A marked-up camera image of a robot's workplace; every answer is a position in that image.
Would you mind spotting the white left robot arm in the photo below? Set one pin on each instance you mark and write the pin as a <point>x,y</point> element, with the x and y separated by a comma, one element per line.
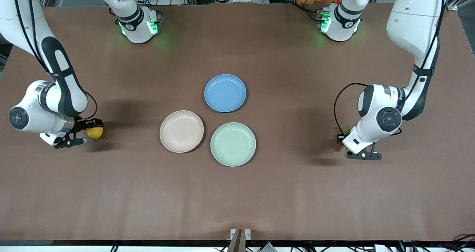
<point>412,25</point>

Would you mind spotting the brown camera pole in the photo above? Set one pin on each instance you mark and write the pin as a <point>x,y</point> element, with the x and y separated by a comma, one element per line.
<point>237,242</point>

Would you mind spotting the silver camera mount bracket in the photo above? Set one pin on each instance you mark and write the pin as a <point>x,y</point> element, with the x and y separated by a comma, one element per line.
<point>248,234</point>

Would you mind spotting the pink plate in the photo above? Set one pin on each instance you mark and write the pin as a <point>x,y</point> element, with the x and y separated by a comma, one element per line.
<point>181,131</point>

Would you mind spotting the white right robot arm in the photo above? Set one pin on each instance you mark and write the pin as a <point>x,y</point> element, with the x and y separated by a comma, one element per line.
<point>33,113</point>

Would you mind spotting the light green plate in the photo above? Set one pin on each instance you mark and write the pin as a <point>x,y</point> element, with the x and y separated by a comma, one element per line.
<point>233,144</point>

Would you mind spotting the yellow lemon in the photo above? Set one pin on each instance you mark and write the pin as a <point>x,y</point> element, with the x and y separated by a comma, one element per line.
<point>95,133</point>

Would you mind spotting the blue plate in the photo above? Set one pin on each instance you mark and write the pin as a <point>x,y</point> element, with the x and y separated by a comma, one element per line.
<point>225,93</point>

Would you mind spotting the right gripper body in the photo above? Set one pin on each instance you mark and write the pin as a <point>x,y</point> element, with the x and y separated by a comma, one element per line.
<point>80,125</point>

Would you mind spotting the grey ribbed adapter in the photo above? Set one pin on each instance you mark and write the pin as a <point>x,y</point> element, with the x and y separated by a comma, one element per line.
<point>268,247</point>

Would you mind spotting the green lettuce leaf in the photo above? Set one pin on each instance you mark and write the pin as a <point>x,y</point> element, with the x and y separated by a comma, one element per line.
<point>348,128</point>

